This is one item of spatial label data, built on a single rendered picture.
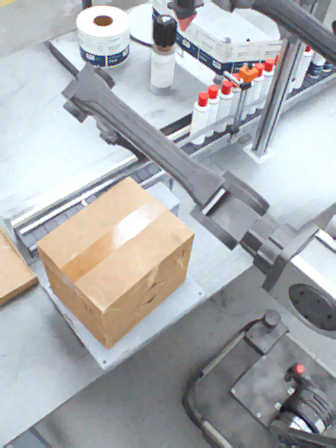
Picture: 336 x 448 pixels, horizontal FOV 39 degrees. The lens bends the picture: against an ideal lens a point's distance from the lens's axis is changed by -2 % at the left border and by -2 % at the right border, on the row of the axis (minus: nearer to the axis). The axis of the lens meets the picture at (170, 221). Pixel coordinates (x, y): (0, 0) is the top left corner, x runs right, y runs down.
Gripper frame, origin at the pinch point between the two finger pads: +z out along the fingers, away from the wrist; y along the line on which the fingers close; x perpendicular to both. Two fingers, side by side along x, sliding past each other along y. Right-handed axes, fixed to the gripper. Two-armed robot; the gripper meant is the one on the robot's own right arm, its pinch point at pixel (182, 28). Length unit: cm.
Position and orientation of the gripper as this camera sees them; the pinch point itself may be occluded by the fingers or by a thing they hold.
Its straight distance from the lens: 161.8
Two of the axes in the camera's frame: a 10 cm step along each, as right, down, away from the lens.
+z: -0.8, 5.4, 8.4
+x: 6.5, 6.7, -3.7
